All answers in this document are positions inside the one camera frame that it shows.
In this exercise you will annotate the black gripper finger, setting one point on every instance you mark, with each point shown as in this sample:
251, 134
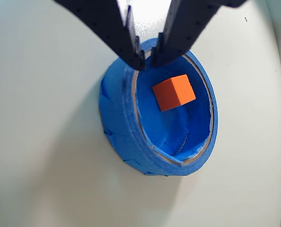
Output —
107, 23
187, 26

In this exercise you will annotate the blue tape roll bin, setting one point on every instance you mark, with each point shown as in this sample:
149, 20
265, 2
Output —
121, 123

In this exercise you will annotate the orange foam cube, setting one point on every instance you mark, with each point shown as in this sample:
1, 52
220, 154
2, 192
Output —
173, 93

